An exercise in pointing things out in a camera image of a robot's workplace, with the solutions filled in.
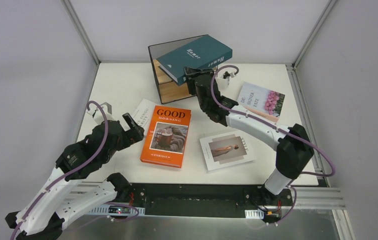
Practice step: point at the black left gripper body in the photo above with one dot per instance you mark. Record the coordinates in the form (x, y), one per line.
(126, 129)

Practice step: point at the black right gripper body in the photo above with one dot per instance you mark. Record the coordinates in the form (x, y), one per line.
(193, 80)

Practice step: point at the teal Humor book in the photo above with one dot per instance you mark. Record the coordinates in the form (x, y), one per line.
(205, 52)

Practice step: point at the orange Good Morning book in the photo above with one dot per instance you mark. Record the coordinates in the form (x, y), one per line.
(166, 136)

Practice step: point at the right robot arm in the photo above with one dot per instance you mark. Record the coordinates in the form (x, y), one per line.
(291, 143)

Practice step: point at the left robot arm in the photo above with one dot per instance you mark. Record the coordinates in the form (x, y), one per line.
(47, 216)

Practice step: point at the white Singularity book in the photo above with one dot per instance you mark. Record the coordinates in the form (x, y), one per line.
(142, 115)

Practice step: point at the pink floral Designer Fate book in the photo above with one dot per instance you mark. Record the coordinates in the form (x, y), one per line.
(261, 101)

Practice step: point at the white Style magazine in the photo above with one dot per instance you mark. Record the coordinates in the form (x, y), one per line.
(227, 150)

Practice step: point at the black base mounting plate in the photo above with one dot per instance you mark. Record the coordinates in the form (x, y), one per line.
(202, 200)

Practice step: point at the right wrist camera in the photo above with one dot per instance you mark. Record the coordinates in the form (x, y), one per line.
(223, 81)

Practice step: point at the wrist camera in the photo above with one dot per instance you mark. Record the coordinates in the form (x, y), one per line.
(223, 81)
(101, 113)

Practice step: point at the black wire wooden shelf rack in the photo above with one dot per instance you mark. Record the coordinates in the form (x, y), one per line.
(168, 90)

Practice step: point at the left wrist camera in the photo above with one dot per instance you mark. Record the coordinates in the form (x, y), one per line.
(101, 113)

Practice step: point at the aluminium frame rail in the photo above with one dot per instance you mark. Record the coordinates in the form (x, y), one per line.
(306, 198)

